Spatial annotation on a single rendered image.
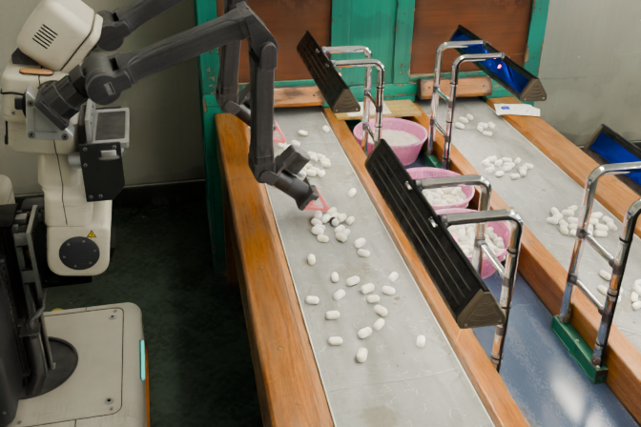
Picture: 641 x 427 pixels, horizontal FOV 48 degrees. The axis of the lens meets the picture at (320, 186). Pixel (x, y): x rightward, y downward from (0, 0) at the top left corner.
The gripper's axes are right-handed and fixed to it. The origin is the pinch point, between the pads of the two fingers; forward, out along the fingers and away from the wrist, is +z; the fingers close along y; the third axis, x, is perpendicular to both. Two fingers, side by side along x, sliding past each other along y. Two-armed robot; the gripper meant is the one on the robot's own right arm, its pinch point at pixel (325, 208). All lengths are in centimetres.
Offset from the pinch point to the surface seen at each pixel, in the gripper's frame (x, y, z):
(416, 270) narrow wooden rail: -10.1, -36.5, 11.1
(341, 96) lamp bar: -28.0, 3.2, -17.8
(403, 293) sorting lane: -5.1, -42.0, 9.0
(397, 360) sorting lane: 1, -65, 2
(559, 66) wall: -93, 160, 136
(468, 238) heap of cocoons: -21.3, -19.8, 29.5
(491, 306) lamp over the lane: -28, -94, -16
